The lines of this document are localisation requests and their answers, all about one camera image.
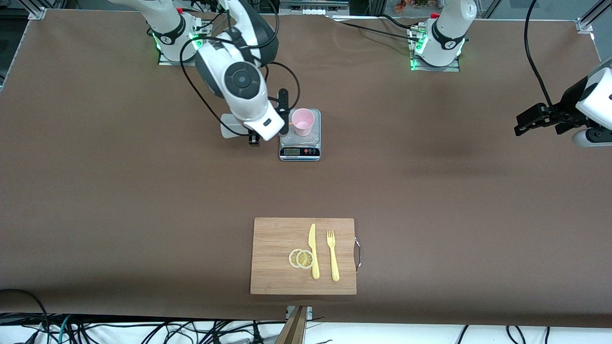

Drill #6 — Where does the pink plastic cup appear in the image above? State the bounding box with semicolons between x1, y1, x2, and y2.
291;108;315;138

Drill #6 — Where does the silver digital kitchen scale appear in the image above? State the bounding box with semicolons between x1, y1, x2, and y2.
279;108;322;162

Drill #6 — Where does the wooden cutting board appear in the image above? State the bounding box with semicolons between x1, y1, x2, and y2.
250;217;357;295

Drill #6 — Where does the yellow plastic knife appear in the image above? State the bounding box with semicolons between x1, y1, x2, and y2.
308;223;320;280

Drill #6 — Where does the brown table cover sheet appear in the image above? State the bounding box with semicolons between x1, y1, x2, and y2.
0;9;612;328

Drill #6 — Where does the grey power strip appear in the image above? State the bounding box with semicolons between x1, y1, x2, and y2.
280;0;350;16

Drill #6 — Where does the yellow plastic fork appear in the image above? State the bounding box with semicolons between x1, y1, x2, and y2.
327;229;340;282

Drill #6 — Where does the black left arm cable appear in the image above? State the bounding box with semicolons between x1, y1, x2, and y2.
525;0;581;126

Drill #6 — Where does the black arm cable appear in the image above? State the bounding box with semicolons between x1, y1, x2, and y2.
179;0;302;139
525;0;581;126

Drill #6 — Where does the aluminium frame profile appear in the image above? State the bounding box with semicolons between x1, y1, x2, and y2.
576;0;612;33
19;0;48;21

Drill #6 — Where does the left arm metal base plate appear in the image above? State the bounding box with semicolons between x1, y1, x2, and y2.
410;24;460;72

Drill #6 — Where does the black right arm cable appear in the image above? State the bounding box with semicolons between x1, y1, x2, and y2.
179;0;302;139

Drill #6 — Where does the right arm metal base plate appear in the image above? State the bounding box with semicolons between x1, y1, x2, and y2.
158;19;210;66

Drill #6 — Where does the black base power cable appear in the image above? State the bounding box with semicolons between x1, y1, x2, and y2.
335;19;424;43

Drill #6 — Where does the wooden post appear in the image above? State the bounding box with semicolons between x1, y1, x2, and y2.
275;306;309;344

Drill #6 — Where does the teal floor cable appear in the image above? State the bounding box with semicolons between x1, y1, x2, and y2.
57;314;72;344

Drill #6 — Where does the black looped floor cable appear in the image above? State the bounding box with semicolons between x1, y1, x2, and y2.
0;288;51;344

